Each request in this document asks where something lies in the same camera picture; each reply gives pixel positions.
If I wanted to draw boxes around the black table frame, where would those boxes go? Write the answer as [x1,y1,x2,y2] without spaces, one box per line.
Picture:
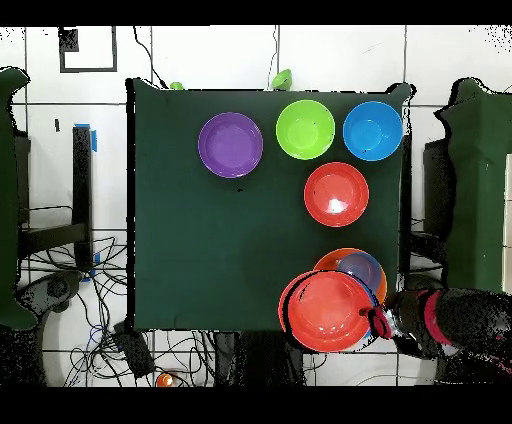
[15,125,97,277]
[399,135,457,261]

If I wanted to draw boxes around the purple bowl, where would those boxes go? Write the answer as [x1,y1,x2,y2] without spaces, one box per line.
[197,111,264,179]

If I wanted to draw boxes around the orange bowl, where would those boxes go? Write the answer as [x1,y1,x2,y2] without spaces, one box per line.
[312,246,388,305]

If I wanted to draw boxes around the black cable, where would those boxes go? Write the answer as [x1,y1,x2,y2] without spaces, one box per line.
[132,25,168,90]

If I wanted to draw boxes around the translucent blue bowl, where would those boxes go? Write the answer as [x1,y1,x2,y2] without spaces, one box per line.
[336,251,384,291]

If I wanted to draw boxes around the green bowl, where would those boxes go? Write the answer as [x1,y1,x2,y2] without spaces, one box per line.
[275,99,336,161]
[270,68,293,91]

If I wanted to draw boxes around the neighbouring green cloth table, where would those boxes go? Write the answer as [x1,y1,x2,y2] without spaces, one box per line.
[434,77,512,295]
[0,65,38,331]

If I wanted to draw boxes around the red bowl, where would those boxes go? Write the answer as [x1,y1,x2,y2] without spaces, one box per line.
[277,269,375,354]
[303,161,370,228]

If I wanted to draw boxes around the black power strip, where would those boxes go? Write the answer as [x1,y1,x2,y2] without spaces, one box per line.
[111,321,156,379]

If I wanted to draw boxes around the dark green tablecloth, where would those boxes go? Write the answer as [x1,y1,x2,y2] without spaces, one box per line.
[126,77,413,333]

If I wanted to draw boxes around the tangle of black cables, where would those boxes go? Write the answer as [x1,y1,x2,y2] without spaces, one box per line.
[19,235,217,388]

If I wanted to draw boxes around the black round base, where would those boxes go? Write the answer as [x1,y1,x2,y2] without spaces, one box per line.
[15,269,85,321]

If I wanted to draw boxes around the white box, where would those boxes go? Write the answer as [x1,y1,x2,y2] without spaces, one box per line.
[501,152,512,295]

